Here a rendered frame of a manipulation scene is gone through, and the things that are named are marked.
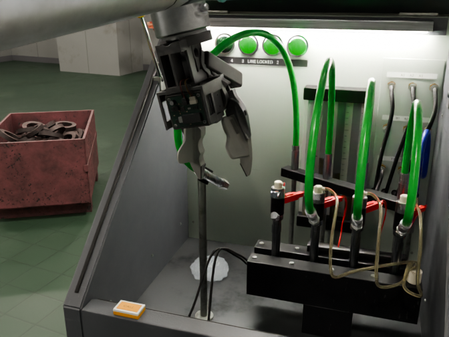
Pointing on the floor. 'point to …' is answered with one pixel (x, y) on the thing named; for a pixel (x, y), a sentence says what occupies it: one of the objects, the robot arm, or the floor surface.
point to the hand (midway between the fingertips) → (224, 168)
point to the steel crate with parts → (47, 163)
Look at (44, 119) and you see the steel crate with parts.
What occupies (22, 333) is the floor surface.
